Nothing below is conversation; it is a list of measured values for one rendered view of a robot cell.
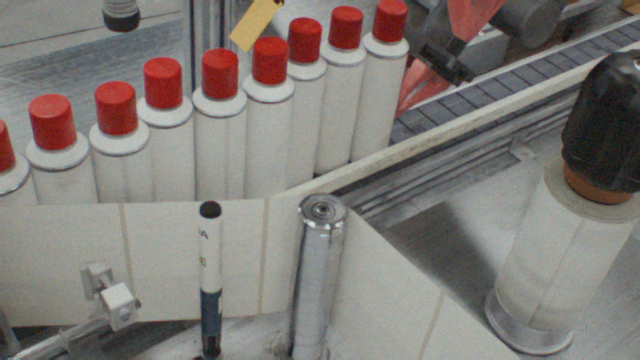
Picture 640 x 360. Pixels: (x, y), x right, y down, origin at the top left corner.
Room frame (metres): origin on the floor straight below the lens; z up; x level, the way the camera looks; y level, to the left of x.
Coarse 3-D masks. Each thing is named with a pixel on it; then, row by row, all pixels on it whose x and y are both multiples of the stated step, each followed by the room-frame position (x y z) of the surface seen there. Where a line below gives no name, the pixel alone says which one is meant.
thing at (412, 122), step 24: (624, 24) 1.09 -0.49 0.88; (576, 48) 0.99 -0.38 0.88; (600, 48) 1.00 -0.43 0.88; (504, 72) 0.89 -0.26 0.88; (528, 72) 0.90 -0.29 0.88; (552, 72) 0.91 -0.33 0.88; (456, 96) 0.81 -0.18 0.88; (480, 96) 0.82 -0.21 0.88; (504, 96) 0.82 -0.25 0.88; (552, 96) 0.84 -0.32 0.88; (408, 120) 0.74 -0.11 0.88; (432, 120) 0.75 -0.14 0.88; (504, 120) 0.77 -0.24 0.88; (336, 192) 0.58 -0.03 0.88; (24, 336) 0.34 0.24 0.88
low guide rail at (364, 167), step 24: (624, 48) 0.95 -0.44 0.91; (576, 72) 0.86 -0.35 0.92; (528, 96) 0.78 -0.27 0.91; (456, 120) 0.70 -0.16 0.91; (480, 120) 0.72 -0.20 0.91; (408, 144) 0.64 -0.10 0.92; (432, 144) 0.67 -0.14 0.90; (360, 168) 0.59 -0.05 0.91; (384, 168) 0.62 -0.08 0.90; (288, 192) 0.54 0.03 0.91; (312, 192) 0.55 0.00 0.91
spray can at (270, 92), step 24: (264, 48) 0.54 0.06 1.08; (264, 72) 0.53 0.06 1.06; (264, 96) 0.53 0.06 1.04; (288, 96) 0.54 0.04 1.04; (264, 120) 0.52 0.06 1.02; (288, 120) 0.54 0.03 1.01; (264, 144) 0.52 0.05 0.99; (288, 144) 0.54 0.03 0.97; (264, 168) 0.52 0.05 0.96; (264, 192) 0.52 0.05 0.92
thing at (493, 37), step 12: (588, 0) 0.99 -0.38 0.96; (600, 0) 1.00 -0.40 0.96; (612, 0) 1.03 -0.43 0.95; (564, 12) 0.94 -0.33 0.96; (576, 12) 0.96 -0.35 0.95; (480, 36) 0.84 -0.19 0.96; (492, 36) 0.84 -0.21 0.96; (504, 36) 0.86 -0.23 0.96; (468, 48) 0.81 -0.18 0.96; (480, 48) 0.83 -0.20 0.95
